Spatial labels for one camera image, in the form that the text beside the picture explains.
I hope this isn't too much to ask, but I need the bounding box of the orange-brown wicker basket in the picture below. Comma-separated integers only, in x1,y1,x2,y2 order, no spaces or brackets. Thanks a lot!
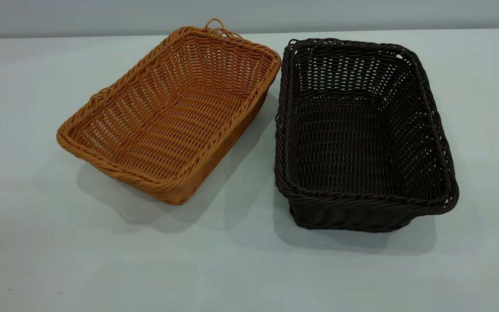
56,18,282,205

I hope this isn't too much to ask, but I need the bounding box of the dark brown wicker basket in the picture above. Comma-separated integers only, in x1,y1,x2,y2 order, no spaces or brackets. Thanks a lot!
274,38,460,234

